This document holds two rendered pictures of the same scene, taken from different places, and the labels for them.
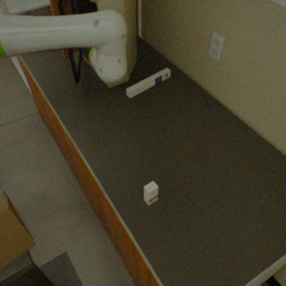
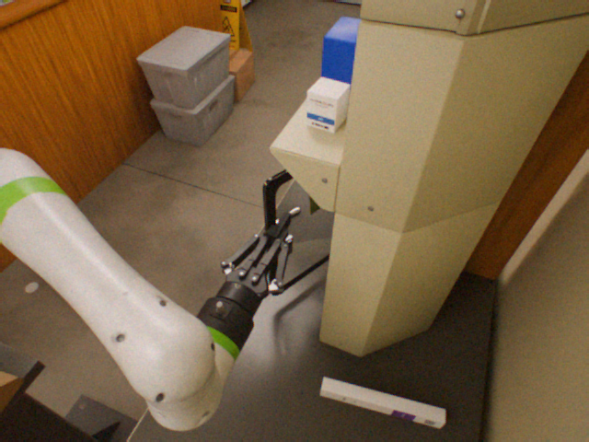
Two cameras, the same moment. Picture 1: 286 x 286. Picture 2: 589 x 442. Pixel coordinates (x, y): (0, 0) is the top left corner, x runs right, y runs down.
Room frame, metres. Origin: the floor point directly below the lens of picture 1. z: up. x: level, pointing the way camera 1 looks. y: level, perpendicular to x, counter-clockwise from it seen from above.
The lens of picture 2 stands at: (0.85, -0.16, 1.88)
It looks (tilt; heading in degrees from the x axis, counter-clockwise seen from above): 49 degrees down; 54
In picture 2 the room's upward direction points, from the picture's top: straight up
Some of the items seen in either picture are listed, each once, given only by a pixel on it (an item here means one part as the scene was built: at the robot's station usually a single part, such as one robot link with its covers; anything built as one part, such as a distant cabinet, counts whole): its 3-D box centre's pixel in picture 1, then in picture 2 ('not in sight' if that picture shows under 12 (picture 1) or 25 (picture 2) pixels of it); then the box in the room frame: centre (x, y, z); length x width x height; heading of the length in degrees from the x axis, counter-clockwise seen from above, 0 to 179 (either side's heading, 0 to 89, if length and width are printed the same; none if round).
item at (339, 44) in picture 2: not in sight; (356, 55); (1.35, 0.33, 1.56); 0.10 x 0.10 x 0.09; 31
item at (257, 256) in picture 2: not in sight; (255, 259); (1.05, 0.24, 1.28); 0.11 x 0.01 x 0.04; 33
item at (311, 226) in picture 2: (71, 30); (318, 217); (1.27, 0.31, 1.19); 0.30 x 0.01 x 0.40; 3
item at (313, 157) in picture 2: not in sight; (335, 127); (1.27, 0.29, 1.46); 0.32 x 0.12 x 0.10; 31
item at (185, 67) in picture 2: not in sight; (190, 67); (1.86, 2.53, 0.49); 0.60 x 0.42 x 0.33; 31
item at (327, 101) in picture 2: not in sight; (328, 105); (1.22, 0.26, 1.54); 0.05 x 0.05 x 0.06; 26
